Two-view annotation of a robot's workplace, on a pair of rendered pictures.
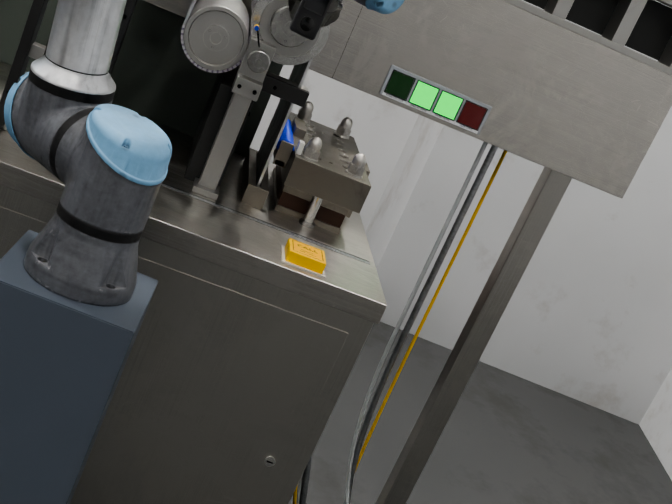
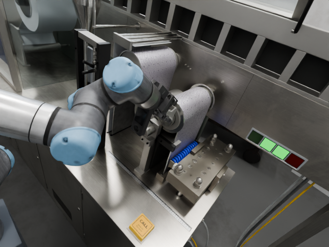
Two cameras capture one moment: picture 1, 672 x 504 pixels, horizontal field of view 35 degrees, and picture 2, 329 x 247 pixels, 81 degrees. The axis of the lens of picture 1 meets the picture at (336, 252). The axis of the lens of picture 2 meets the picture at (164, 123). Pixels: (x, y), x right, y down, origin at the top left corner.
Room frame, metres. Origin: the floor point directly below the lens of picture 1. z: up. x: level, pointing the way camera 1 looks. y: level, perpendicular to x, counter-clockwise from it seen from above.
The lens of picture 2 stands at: (1.51, -0.17, 1.68)
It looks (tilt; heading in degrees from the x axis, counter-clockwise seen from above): 37 degrees down; 42
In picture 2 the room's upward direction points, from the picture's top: 16 degrees clockwise
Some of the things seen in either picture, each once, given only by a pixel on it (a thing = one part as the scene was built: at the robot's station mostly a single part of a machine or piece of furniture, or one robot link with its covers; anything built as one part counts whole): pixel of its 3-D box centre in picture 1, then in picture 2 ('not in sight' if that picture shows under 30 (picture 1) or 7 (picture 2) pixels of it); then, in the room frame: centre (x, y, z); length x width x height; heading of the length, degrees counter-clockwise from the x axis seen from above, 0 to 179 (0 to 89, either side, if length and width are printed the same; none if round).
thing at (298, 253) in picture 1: (305, 256); (141, 226); (1.79, 0.05, 0.91); 0.07 x 0.07 x 0.02; 12
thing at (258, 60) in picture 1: (258, 61); (145, 132); (1.90, 0.27, 1.18); 0.04 x 0.02 x 0.04; 102
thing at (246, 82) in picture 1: (233, 119); (146, 149); (1.94, 0.28, 1.05); 0.06 x 0.05 x 0.31; 12
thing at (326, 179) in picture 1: (321, 158); (203, 163); (2.18, 0.11, 1.00); 0.40 x 0.16 x 0.06; 12
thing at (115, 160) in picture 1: (116, 165); not in sight; (1.33, 0.31, 1.07); 0.13 x 0.12 x 0.14; 56
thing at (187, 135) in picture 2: (290, 92); (186, 137); (2.12, 0.22, 1.11); 0.23 x 0.01 x 0.18; 12
